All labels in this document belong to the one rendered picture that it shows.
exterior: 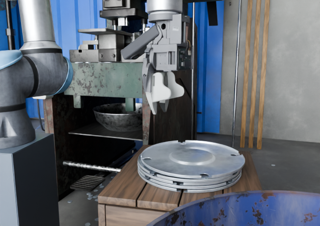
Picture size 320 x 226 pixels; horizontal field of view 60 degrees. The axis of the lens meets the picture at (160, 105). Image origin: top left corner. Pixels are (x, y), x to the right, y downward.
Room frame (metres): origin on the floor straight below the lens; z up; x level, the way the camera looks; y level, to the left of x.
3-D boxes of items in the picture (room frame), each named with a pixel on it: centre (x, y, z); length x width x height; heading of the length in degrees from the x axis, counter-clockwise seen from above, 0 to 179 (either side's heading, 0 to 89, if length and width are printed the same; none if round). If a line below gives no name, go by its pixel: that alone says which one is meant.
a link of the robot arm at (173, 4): (0.62, -0.01, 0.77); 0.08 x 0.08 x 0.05
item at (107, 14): (1.43, 0.18, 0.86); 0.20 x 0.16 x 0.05; 71
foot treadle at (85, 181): (1.30, 0.22, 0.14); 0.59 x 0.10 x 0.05; 161
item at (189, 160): (0.75, -0.09, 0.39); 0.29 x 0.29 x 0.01
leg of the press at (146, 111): (1.47, -0.12, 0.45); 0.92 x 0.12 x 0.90; 161
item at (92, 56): (1.42, 0.18, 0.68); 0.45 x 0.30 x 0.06; 71
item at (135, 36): (1.42, 0.18, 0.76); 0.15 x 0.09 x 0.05; 71
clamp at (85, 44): (1.48, 0.34, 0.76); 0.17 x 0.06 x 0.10; 71
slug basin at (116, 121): (1.42, 0.18, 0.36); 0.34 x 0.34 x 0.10
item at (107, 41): (1.26, 0.23, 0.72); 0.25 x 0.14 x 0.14; 161
